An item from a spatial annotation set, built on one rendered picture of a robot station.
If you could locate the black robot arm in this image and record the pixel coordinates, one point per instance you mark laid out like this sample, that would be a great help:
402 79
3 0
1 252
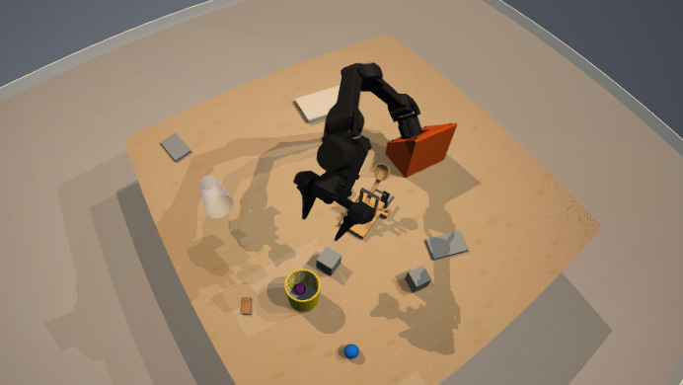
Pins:
344 120

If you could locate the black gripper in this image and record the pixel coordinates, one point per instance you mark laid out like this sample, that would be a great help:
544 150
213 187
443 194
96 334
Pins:
358 212

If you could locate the blue ball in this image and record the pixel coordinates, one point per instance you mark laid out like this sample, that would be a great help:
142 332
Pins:
351 351

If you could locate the yellow mug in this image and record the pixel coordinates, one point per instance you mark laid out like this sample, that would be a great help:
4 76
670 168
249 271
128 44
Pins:
309 300

